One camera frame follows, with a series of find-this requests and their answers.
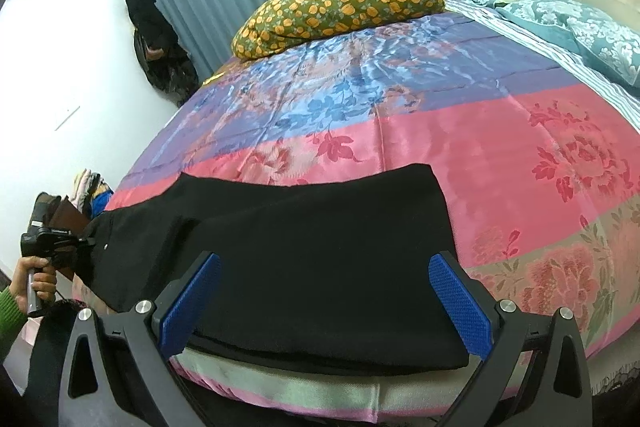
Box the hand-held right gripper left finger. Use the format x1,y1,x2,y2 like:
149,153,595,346
57,251,222,427

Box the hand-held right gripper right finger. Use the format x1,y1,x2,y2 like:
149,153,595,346
429,251,593,427

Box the black pants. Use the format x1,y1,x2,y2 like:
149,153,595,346
75,163,471,370

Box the person's left forearm green sleeve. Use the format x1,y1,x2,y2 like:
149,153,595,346
0,287,31,360

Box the person's left hand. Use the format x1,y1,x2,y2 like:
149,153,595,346
9,257,57,312

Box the olive garment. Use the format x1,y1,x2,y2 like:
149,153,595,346
31,192,62,228

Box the pile of colourful clothes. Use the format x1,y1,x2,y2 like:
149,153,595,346
74,169,115,219

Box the bed with floral satin bedspread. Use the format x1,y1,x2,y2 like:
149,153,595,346
70,9,640,423

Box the dark hanging clothes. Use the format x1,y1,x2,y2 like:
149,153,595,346
121,0,200,108

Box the striped bed sheet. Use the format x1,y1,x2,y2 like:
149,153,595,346
442,0,640,132

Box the teal floral blanket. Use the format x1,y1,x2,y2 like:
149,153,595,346
460,0,640,88

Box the olive pillow with orange flowers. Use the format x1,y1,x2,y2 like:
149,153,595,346
231,0,446,60

